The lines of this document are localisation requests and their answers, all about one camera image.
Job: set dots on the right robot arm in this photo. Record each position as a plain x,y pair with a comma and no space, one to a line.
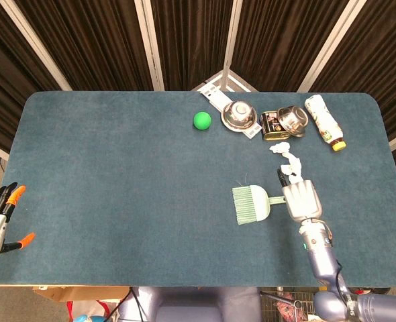
322,258

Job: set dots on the brown cardboard box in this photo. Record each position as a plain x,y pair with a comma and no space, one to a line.
80,292

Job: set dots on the red and white bag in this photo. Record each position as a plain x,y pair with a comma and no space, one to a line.
94,310

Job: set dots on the gold tin can black label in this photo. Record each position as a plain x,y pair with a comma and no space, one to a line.
270,126

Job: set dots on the white screen frame post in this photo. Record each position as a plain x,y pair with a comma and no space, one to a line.
233,37
37,43
332,43
149,43

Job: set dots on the large white paper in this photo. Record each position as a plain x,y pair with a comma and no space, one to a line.
292,166

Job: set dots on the white screen foot base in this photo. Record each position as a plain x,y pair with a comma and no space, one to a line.
236,84

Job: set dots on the tilted steel bowl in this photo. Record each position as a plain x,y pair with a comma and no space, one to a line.
293,120

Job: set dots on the white label bottle yellow cap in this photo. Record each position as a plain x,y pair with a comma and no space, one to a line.
323,117

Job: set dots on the steel bowl with flat base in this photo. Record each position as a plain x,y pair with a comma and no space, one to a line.
238,114

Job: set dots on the green ball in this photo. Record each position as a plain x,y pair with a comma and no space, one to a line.
202,120

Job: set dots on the white flat plastic strip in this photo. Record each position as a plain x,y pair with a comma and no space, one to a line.
214,97

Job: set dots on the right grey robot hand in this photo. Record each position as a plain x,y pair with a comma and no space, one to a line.
302,201

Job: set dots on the brown pleated curtain panel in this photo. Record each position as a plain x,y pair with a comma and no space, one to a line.
382,67
6,84
194,37
90,43
278,40

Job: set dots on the blue grey robot torso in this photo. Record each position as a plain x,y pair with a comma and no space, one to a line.
191,305

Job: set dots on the small white paper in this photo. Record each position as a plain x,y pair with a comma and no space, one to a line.
279,147

